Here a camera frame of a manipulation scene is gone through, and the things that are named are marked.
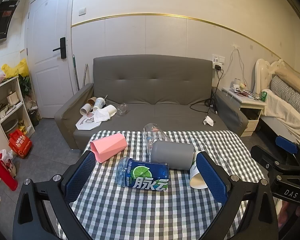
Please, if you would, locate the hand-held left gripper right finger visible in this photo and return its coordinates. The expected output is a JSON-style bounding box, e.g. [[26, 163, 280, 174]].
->
[[196, 151, 278, 240]]

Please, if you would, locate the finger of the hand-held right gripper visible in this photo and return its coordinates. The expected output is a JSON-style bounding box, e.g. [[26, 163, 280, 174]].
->
[[275, 135, 300, 162], [250, 145, 294, 172]]

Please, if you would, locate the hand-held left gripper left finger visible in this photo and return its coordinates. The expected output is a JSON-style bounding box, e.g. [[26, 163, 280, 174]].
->
[[12, 151, 97, 240]]

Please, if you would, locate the pink faceted cup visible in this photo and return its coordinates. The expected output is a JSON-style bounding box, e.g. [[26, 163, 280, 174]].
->
[[90, 133, 128, 163]]

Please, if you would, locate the grey cup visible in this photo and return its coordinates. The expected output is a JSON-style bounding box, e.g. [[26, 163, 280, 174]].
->
[[150, 140, 195, 170]]

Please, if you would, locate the plain white paper cup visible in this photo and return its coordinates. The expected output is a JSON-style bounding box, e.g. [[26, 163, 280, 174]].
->
[[104, 104, 117, 117], [80, 104, 93, 116]]

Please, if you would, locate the clear glass cup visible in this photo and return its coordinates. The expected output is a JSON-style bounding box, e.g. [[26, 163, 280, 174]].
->
[[143, 123, 170, 155]]

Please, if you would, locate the printed white drink cup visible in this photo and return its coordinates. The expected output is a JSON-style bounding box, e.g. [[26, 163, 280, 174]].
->
[[93, 95, 108, 111]]

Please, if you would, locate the clear plastic cup on sofa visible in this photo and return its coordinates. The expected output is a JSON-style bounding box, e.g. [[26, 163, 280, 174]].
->
[[117, 103, 129, 116]]

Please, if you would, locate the person's right hand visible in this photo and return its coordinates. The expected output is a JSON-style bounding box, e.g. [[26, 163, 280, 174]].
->
[[277, 200, 297, 230]]

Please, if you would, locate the grey bed base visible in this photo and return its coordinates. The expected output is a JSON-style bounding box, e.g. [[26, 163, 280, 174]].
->
[[259, 115, 300, 153]]

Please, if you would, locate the white blanket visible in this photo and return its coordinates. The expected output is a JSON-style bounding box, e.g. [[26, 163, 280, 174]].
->
[[261, 89, 300, 135]]

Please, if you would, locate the striped grey pillow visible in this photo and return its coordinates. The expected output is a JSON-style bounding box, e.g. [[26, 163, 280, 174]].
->
[[270, 75, 300, 123]]

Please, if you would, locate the white cardboard sheet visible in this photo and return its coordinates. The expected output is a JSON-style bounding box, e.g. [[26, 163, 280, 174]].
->
[[75, 112, 102, 131]]

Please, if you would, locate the white nightstand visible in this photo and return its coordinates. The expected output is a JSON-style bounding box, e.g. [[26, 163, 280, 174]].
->
[[221, 86, 267, 138]]

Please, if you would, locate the blue label plastic bottle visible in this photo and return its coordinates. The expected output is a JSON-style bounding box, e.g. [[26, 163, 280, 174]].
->
[[116, 157, 170, 192]]

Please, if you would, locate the white crumpled cloth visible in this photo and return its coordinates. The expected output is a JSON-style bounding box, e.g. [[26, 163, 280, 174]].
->
[[93, 107, 110, 122]]

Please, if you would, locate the beige pillow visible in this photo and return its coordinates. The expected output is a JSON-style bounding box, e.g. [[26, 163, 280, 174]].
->
[[275, 67, 300, 100]]

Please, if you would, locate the red paper bag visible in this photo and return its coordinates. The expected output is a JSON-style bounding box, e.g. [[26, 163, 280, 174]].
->
[[9, 129, 33, 158]]

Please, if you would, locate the checkered tablecloth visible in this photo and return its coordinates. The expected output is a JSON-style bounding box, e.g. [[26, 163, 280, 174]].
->
[[56, 130, 273, 240]]

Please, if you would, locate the white plastic bag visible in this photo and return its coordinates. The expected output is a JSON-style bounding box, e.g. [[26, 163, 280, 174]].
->
[[0, 149, 17, 178]]

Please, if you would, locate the red fire extinguisher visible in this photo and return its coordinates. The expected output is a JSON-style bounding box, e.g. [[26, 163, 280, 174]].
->
[[0, 152, 18, 192]]

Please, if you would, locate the black trash bin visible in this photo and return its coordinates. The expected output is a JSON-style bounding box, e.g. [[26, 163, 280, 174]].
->
[[29, 110, 40, 127]]

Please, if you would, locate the white carved headboard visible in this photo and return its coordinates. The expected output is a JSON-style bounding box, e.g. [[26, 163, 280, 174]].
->
[[251, 58, 287, 95]]

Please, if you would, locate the grey basin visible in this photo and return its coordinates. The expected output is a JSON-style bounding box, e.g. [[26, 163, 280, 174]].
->
[[1, 119, 19, 133]]

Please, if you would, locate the white door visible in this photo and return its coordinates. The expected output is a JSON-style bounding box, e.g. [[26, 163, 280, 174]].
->
[[25, 0, 73, 119]]

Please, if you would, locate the white box container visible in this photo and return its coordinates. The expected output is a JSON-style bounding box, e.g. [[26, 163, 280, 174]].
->
[[6, 91, 19, 105]]

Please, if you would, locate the green plant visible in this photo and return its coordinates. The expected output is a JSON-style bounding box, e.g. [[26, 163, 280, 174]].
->
[[18, 74, 32, 98]]

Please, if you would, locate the grey sofa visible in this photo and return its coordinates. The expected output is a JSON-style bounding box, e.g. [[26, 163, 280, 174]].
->
[[54, 55, 249, 151]]

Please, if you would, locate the white shelf unit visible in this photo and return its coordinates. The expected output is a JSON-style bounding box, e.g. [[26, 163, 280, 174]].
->
[[0, 76, 36, 143]]

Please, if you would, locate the yellow plastic bag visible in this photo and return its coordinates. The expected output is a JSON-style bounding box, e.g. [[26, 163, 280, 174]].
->
[[1, 59, 30, 78]]

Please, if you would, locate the black range hood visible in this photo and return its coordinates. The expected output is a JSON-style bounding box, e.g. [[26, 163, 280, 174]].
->
[[0, 0, 20, 46]]

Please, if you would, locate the black cable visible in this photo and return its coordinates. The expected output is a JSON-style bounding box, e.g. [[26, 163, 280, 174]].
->
[[189, 69, 224, 114]]

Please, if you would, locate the white cable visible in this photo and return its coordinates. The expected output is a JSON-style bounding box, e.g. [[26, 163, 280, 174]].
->
[[226, 47, 248, 88]]

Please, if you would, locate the green mop handle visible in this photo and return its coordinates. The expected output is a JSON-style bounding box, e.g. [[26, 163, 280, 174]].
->
[[72, 54, 80, 90]]

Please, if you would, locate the black door lock handle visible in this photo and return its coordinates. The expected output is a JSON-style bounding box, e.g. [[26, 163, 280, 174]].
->
[[52, 37, 67, 59]]

